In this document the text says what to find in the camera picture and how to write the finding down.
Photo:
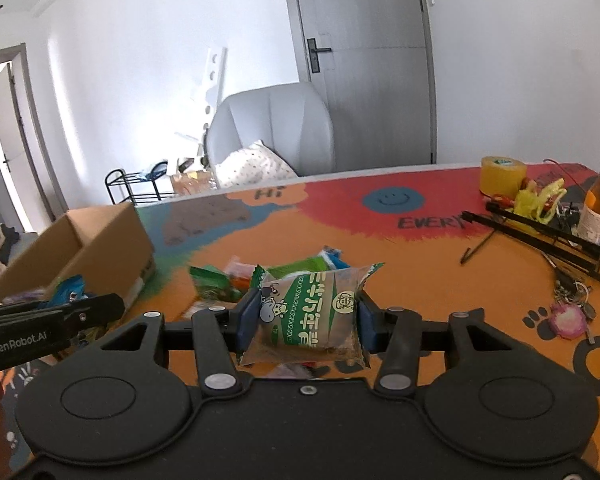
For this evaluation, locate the glass bottle with orange drink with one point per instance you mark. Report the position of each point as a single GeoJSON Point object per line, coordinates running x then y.
{"type": "Point", "coordinates": [599, 210]}

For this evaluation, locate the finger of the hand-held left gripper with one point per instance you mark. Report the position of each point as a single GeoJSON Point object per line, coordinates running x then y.
{"type": "Point", "coordinates": [97, 309]}

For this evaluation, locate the grey door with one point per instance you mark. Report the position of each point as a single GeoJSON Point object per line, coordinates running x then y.
{"type": "Point", "coordinates": [370, 85]}

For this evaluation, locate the open side door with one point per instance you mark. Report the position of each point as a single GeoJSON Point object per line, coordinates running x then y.
{"type": "Point", "coordinates": [10, 135]}

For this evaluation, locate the green white snack packet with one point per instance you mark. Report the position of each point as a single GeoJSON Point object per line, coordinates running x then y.
{"type": "Point", "coordinates": [305, 310]}

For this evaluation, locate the white dotted pillow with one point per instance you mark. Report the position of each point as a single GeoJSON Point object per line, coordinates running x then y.
{"type": "Point", "coordinates": [252, 165]}

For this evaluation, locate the blue white snack packet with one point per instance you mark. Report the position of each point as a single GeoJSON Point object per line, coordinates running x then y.
{"type": "Point", "coordinates": [70, 287]}

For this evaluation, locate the grey armchair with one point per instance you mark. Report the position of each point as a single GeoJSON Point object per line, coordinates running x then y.
{"type": "Point", "coordinates": [280, 120]}

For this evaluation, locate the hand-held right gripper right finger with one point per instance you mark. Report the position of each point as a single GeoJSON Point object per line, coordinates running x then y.
{"type": "Point", "coordinates": [366, 325]}

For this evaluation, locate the black folding stand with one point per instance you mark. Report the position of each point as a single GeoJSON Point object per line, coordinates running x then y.
{"type": "Point", "coordinates": [545, 235]}

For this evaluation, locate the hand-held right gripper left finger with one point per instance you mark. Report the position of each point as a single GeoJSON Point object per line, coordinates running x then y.
{"type": "Point", "coordinates": [247, 321]}

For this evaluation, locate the orange snack packet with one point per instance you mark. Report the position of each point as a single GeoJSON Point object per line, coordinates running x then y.
{"type": "Point", "coordinates": [240, 272]}

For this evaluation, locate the light green snack packet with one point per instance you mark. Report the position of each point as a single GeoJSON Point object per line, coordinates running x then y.
{"type": "Point", "coordinates": [300, 266]}

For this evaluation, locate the brown cardboard box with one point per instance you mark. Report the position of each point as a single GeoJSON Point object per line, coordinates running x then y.
{"type": "Point", "coordinates": [105, 240]}

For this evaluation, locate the yellow plastic bag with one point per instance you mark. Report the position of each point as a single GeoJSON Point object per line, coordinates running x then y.
{"type": "Point", "coordinates": [535, 200]}

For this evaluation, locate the black shoe rack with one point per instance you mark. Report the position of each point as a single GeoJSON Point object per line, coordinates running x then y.
{"type": "Point", "coordinates": [130, 185]}

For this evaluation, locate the yellow tape roll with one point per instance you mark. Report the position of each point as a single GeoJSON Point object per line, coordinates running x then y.
{"type": "Point", "coordinates": [502, 176]}

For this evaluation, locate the dark green snack packet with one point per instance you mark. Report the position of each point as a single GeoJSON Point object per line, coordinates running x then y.
{"type": "Point", "coordinates": [207, 282]}

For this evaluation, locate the bunch of keys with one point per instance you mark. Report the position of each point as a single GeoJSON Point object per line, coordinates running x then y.
{"type": "Point", "coordinates": [577, 292]}

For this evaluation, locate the white board with holes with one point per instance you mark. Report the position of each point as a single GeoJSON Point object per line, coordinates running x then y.
{"type": "Point", "coordinates": [212, 85]}

